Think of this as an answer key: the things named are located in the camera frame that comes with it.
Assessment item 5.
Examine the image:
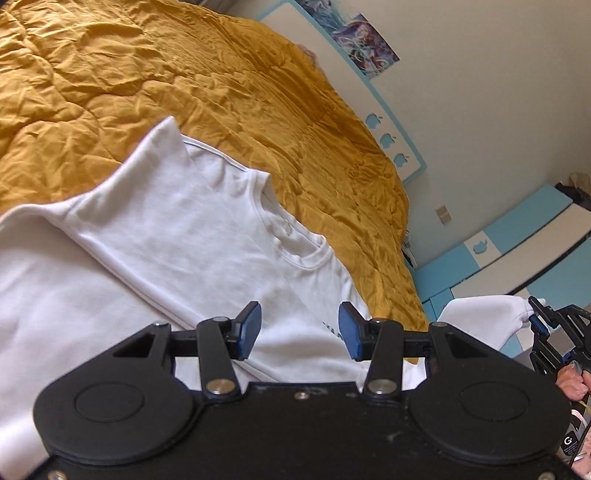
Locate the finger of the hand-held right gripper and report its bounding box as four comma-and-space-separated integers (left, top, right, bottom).
527, 296, 560, 340

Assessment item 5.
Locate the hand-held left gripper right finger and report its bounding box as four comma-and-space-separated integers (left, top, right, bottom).
338, 302, 491, 402

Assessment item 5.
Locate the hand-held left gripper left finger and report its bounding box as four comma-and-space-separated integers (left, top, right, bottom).
113, 301, 263, 400

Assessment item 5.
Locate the white printed t-shirt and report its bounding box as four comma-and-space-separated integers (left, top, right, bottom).
0, 115, 548, 480

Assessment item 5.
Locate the person's right hand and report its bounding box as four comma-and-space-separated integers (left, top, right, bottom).
555, 360, 591, 403

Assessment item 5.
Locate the blue and white wardrobe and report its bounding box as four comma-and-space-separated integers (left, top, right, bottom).
412, 184, 591, 324

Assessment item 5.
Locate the clutter atop wardrobe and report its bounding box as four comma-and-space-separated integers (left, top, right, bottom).
554, 172, 591, 213

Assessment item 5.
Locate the blue and white headboard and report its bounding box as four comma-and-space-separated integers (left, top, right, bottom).
256, 0, 428, 185

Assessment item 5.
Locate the mustard yellow quilted blanket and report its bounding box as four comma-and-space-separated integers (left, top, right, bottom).
0, 0, 430, 366

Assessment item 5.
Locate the wall poster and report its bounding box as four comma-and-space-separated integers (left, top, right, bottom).
295, 0, 402, 80

